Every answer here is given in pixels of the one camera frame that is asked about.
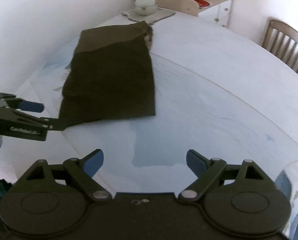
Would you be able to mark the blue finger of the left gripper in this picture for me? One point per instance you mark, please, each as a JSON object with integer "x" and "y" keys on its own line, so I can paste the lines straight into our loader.
{"x": 31, "y": 106}

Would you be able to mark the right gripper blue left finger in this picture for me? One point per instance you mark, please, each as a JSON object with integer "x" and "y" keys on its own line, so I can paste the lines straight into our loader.
{"x": 92, "y": 162}

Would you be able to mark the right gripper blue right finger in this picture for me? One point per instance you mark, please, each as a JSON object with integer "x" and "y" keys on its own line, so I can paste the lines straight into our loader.
{"x": 197, "y": 163}

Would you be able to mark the brown two-tone sweater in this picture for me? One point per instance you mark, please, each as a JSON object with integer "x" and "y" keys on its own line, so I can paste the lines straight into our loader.
{"x": 111, "y": 76}

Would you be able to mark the patterned white blue table mat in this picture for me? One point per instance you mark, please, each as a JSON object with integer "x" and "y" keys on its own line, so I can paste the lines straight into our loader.
{"x": 250, "y": 111}

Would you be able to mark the grey ceramic teapot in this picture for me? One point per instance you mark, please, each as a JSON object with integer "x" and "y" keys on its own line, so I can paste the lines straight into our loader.
{"x": 145, "y": 7}

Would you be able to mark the grey woven placemat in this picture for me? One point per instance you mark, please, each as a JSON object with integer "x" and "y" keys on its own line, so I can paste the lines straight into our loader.
{"x": 159, "y": 15}

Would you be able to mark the white drawer cabinet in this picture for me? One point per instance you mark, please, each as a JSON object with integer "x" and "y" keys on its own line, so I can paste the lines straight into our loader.
{"x": 218, "y": 12}

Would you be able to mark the red cloth on cabinet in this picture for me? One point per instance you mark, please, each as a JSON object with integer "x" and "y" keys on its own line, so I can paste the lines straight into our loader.
{"x": 202, "y": 3}

